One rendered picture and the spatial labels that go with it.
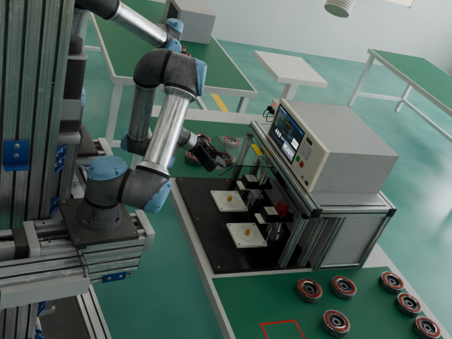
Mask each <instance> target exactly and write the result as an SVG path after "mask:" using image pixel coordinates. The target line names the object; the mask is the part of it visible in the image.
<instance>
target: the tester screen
mask: <svg viewBox="0 0 452 339"><path fill-rule="evenodd" d="M276 128H277V129H278V130H279V131H280V133H281V134H282V135H281V137H280V138H279V137H278V135H277V134H276V133H275V130H276ZM271 130H272V131H273V132H274V133H275V135H276V136H277V137H278V139H279V140H280V141H281V143H282V145H281V146H280V145H279V143H278V142H277V140H276V139H275V138H274V137H273V135H272V133H271ZM271 130H270V135H271V136H272V138H273V139H274V140H275V141H276V143H277V145H278V146H279V147H280V148H281V150H282V146H283V143H284V141H285V139H286V141H287V142H288V144H289V145H290V146H291V147H292V148H293V150H294V151H295V152H296V151H297V150H296V149H295V148H294V146H293V145H292V144H291V142H290V141H289V140H288V138H287V134H288V132H290V134H291V135H292V136H293V138H294V139H295V140H296V142H298V144H299V143H300V141H301V139H302V136H303V132H302V131H301V130H300V129H299V127H298V126H297V125H296V124H295V123H294V122H293V120H292V119H291V118H290V116H289V115H288V114H287V113H286V112H285V111H284V110H283V108H282V107H281V106H280V107H279V109H278V112H277V115H276V118H275V120H274V123H273V125H272V128H271ZM282 151H283V150H282ZM283 153H284V154H285V152H284V151H283ZM285 155H286V154H285ZM286 156H287V155H286ZM287 158H288V157H287ZM288 159H289V158H288ZM289 161H290V162H292V161H291V160H290V159H289Z"/></svg>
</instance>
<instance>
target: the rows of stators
mask: <svg viewBox="0 0 452 339"><path fill-rule="evenodd" d="M379 283H380V285H381V286H382V287H383V288H384V289H385V290H386V291H388V292H390V293H394V294H399V295H398V296H397V298H396V299H395V304H396V306H397V308H398V309H399V310H400V311H401V312H402V313H403V314H405V315H407V316H410V317H416V316H418V314H419V313H420V312H421V311H422V306H421V304H420V302H419V301H418V300H417V299H416V298H415V297H413V296H411V295H410V294H407V293H401V292H402V290H403V289H404V282H403V280H402V279H401V278H400V277H399V276H398V275H396V274H394V273H392V272H383V273H382V274H381V276H380V277H379ZM395 284H396V286H395ZM412 307H413V308H412ZM422 325H424V326H422ZM412 326H413V328H414V331H415V332H416V333H417V335H418V336H420V337H421V338H422V339H438V338H439V337H440V336H441V330H440V328H439V327H438V325H437V324H436V323H435V322H434V321H432V320H431V319H430V318H427V317H424V316H419V317H417V318H416V319H415V320H414V322H413V324H412Z"/></svg>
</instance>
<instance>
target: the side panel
mask: <svg viewBox="0 0 452 339"><path fill-rule="evenodd" d="M391 218H392V217H340V218H339V220H338V222H337V224H336V226H335V228H334V229H333V231H332V233H331V235H330V237H329V239H328V241H327V242H326V244H325V246H324V248H323V250H322V252H321V254H320V255H319V258H318V259H317V262H316V263H315V266H311V268H312V270H313V271H322V270H342V269H351V268H362V267H363V265H364V263H365V262H366V260H367V258H368V257H369V255H370V253H371V252H372V250H373V248H374V247H375V245H376V243H377V242H378V240H379V238H380V237H381V235H382V233H383V232H384V230H385V228H386V227H387V225H388V223H389V222H390V220H391Z"/></svg>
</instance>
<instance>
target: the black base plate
mask: <svg viewBox="0 0 452 339"><path fill-rule="evenodd" d="M237 181H241V178H238V179H237ZM176 184H177V185H178V188H179V190H180V193H181V195H182V198H183V200H184V203H185V205H186V208H187V209H188V212H189V214H190V217H191V219H192V222H193V224H194V226H195V229H196V232H197V234H198V236H199V238H200V241H201V243H202V246H203V248H204V250H205V253H206V255H207V258H208V259H209V262H210V264H211V267H212V269H213V272H214V274H229V273H240V272H260V271H271V270H292V269H302V268H309V267H310V266H311V264H310V263H309V261H307V263H306V265H305V266H303V265H302V266H299V264H298V263H297V260H298V258H299V256H300V254H301V252H302V250H301V248H300V247H299V245H298V244H297V245H296V247H295V249H294V251H293V254H292V256H291V258H290V260H289V262H288V264H287V266H286V268H284V267H282V268H280V266H279V265H280V264H278V261H279V259H280V256H281V254H282V252H283V250H284V248H285V246H286V244H287V242H288V240H289V238H290V236H291V232H290V231H289V229H288V227H287V226H286V224H285V223H283V224H282V228H283V230H284V231H285V233H284V235H283V237H282V239H281V240H278V241H272V240H271V238H270V237H269V239H268V242H267V246H266V247H256V248H237V247H236V245H235V242H234V240H233V238H232V236H231V234H230V232H229V230H228V228H227V226H226V224H227V223H255V224H256V226H257V227H258V229H259V231H260V233H261V234H262V237H263V238H264V240H265V241H266V240H267V237H268V233H267V231H266V228H267V226H268V223H262V224H259V222H258V220H257V218H256V216H255V213H259V212H260V210H261V209H262V207H263V206H274V205H273V203H272V201H271V200H270V199H269V197H268V195H267V193H266V192H265V190H264V189H263V191H262V195H263V197H264V202H263V203H262V206H261V207H253V206H252V205H251V203H250V204H249V207H248V211H247V212H219V210H218V208H217V206H216V204H215V201H214V200H213V197H212V196H211V193H210V191H211V190H214V191H238V193H239V195H240V196H241V199H242V200H243V202H244V204H245V206H246V207H247V205H248V202H249V200H248V194H249V192H250V190H240V188H239V186H238V185H237V183H236V181H235V180H234V181H231V178H191V177H176Z"/></svg>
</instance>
